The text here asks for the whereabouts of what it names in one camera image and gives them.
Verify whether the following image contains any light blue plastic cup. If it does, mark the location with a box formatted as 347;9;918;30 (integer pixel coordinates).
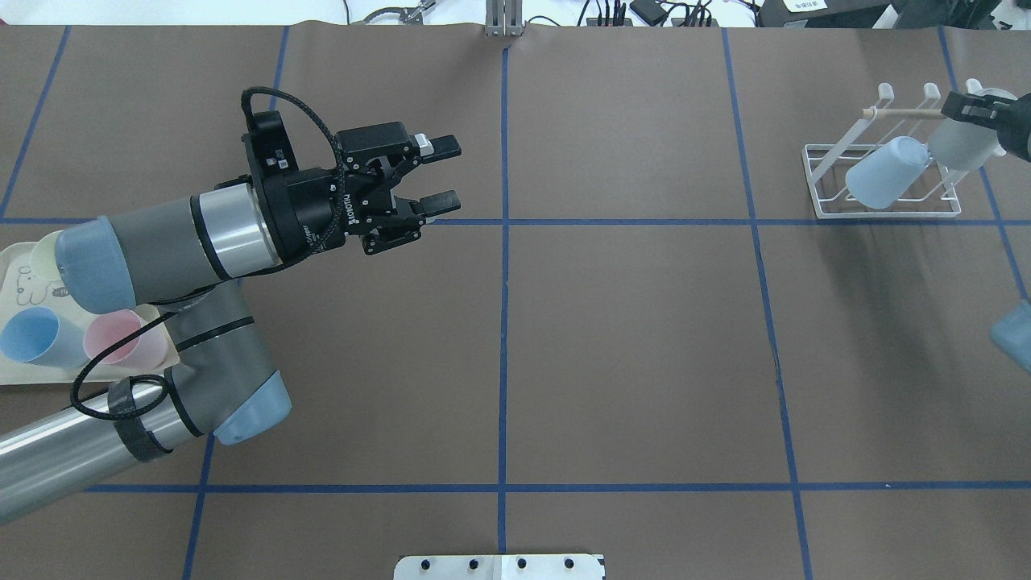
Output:
846;135;931;210

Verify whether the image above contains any white mounting plate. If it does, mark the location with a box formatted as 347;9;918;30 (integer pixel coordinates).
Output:
393;553;607;579

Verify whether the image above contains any white wire cup rack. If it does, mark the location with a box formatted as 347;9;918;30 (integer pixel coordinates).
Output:
801;82;1002;221

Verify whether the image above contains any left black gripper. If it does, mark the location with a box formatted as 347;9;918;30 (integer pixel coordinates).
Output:
243;111;462;262

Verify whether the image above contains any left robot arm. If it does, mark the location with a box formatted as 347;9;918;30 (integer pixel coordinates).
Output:
2;110;462;524

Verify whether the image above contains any grey plastic cup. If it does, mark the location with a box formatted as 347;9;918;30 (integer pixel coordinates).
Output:
927;88;1016;172

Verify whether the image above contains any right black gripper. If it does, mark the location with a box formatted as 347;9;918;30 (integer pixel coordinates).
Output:
940;91;1030;162

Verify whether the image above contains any pale green plastic cup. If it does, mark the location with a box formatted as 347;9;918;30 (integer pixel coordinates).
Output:
29;230;63;282

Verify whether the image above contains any aluminium frame post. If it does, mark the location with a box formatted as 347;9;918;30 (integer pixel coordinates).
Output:
485;0;525;37

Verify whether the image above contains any pink plastic cup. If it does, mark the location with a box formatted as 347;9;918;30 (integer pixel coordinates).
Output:
84;309;169;371

